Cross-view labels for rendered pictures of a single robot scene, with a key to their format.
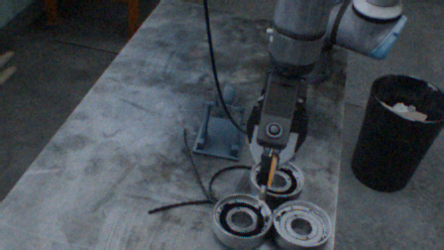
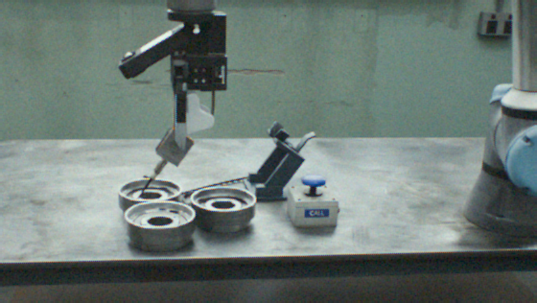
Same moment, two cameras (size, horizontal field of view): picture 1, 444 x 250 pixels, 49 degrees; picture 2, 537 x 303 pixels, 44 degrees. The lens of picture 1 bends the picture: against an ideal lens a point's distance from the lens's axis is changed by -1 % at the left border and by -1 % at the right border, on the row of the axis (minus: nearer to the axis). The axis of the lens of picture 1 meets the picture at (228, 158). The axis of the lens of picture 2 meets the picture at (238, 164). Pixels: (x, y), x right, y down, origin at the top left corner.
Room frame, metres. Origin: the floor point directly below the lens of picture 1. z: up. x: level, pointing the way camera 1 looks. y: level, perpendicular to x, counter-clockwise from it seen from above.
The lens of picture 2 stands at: (0.47, -1.08, 1.24)
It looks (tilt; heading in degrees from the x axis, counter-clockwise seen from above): 19 degrees down; 76
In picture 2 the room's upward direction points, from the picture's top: 2 degrees clockwise
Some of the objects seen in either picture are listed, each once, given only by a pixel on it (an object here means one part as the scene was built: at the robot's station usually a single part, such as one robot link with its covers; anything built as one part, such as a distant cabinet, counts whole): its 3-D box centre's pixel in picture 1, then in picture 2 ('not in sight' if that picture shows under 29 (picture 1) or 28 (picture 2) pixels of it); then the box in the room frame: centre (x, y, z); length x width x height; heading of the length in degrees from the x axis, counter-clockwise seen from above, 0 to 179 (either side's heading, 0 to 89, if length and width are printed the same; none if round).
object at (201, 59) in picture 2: (285, 86); (196, 51); (0.64, -0.07, 1.07); 0.09 x 0.08 x 0.12; 176
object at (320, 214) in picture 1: (300, 229); (160, 226); (0.58, -0.15, 0.82); 0.10 x 0.10 x 0.04
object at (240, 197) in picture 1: (241, 222); (150, 200); (0.57, -0.04, 0.82); 0.10 x 0.10 x 0.04
